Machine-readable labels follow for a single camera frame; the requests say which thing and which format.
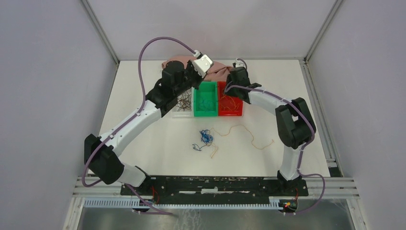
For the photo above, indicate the pink cloth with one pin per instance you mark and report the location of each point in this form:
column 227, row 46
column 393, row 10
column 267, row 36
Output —
column 217, row 72

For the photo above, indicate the green plastic bin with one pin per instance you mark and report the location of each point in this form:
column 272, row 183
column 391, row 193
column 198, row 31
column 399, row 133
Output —
column 205, row 100

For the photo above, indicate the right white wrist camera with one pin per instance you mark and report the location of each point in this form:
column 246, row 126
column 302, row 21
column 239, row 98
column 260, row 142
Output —
column 239, row 63

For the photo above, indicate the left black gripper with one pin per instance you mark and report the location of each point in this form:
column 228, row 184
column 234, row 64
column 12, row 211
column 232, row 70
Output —
column 190, row 67

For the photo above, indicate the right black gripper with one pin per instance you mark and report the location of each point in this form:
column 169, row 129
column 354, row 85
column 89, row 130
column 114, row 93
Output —
column 229, row 81

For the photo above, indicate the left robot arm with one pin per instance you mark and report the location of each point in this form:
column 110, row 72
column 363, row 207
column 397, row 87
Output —
column 101, row 154

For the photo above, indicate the clear plastic bin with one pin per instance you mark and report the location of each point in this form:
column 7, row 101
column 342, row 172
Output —
column 184, row 106

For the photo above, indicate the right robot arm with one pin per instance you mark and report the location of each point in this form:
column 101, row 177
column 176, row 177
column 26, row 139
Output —
column 295, row 125

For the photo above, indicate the red plastic bin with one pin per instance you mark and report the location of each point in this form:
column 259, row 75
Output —
column 227, row 105

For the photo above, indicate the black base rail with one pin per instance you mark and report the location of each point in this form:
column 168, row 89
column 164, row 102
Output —
column 211, row 190

